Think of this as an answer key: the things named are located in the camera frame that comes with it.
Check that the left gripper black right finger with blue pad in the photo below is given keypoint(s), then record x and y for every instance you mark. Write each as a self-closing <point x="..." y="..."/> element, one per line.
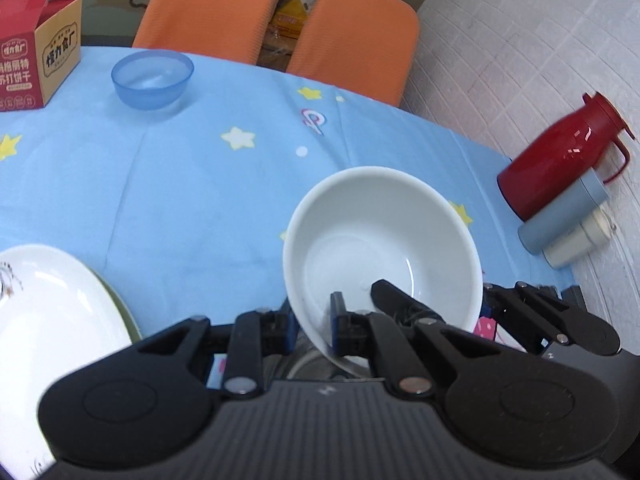
<point x="512" y="407"/>

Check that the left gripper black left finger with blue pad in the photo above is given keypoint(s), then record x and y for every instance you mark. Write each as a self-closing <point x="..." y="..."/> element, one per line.
<point x="155" y="397"/>

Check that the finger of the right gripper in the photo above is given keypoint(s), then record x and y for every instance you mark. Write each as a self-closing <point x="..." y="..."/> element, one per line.
<point x="402" y="308"/>

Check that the green plate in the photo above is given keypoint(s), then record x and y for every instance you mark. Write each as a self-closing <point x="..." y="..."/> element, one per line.
<point x="132" y="327"/>

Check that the white ceramic bowl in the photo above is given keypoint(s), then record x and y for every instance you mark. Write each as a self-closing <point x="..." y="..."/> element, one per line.
<point x="366" y="224"/>

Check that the white plate floral pattern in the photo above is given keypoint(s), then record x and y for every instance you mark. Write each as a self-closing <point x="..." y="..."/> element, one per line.
<point x="56" y="317"/>

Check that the blue plastic bowl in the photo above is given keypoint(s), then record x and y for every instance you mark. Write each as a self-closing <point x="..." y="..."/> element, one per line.
<point x="151" y="79"/>

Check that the stainless steel bowl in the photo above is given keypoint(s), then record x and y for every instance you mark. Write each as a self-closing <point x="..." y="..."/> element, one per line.
<point x="308" y="363"/>

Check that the grey-blue tumbler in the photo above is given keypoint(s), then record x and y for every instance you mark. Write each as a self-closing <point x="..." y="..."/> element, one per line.
<point x="563" y="213"/>

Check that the cream cup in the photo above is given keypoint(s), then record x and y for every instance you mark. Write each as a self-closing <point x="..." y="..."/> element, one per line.
<point x="593" y="232"/>

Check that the red thermos jug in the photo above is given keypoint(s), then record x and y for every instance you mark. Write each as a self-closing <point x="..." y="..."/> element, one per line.
<point x="562" y="154"/>

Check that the blue cartoon tablecloth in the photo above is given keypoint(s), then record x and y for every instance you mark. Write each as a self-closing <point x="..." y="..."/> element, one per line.
<point x="184" y="210"/>

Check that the right orange chair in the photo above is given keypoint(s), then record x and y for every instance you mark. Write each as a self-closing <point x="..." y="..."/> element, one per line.
<point x="363" y="46"/>

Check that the orange chair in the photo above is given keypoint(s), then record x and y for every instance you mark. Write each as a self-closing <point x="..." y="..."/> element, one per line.
<point x="363" y="46"/>
<point x="228" y="29"/>

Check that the left orange chair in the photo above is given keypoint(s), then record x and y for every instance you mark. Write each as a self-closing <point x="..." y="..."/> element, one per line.
<point x="228" y="29"/>

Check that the red cracker box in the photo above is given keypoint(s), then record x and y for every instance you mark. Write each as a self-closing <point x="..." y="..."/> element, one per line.
<point x="40" y="46"/>

